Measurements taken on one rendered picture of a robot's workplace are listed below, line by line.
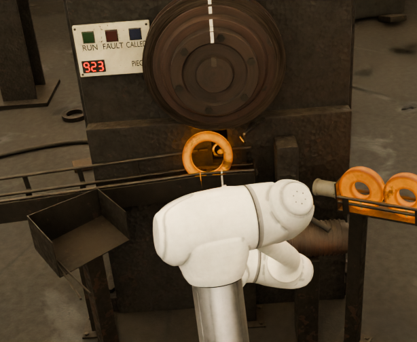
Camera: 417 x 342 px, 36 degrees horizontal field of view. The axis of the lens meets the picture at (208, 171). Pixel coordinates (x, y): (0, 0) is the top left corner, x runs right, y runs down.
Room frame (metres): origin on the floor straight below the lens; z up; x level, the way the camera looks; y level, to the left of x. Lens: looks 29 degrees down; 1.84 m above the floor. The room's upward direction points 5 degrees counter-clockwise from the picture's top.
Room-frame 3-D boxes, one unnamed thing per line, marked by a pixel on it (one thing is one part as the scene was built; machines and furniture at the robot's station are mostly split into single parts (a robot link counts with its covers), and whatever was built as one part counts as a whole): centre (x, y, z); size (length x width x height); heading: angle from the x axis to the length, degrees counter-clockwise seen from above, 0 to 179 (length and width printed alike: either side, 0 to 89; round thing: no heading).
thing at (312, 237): (1.88, -0.37, 0.27); 0.22 x 0.13 x 0.53; 88
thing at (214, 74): (1.92, -0.04, 1.11); 0.28 x 0.06 x 0.28; 88
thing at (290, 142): (2.03, -0.28, 0.68); 0.11 x 0.08 x 0.24; 178
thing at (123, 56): (2.14, 0.29, 1.15); 0.26 x 0.02 x 0.18; 88
